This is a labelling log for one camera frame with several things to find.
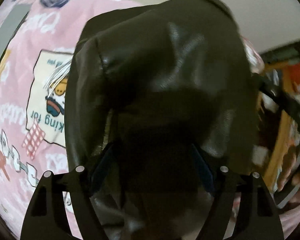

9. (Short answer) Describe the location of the black leather jacket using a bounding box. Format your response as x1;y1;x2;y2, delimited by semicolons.
65;0;257;239

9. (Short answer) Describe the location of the pink printed bed blanket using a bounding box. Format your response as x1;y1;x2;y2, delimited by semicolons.
0;0;266;240

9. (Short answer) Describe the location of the person's right hand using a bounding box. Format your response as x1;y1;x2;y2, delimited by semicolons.
274;144;300;209

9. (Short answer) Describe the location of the grey paper sheet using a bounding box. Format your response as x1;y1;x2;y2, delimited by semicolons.
0;4;31;60

